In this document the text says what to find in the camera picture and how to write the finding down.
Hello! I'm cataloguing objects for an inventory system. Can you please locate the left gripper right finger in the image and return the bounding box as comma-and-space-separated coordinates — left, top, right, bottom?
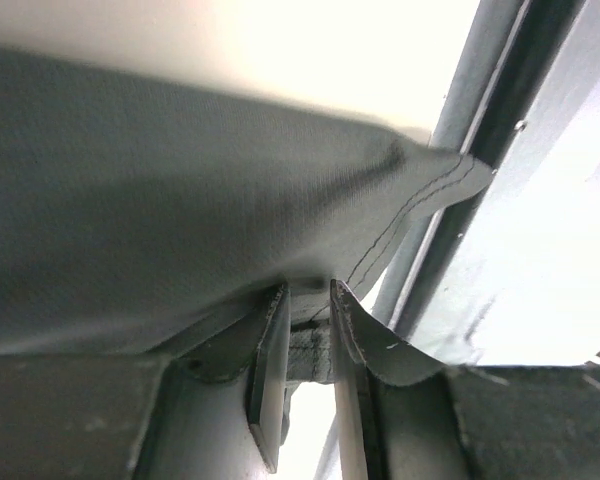
330, 281, 600, 479

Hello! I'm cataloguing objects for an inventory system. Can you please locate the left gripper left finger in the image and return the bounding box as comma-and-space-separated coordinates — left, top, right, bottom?
0, 285, 290, 479

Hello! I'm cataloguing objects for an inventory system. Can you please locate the black t-shirt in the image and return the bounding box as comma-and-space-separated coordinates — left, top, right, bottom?
0, 47, 492, 383

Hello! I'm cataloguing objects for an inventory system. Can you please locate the aluminium frame rail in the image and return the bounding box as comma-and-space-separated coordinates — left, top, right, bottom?
316, 1, 600, 479

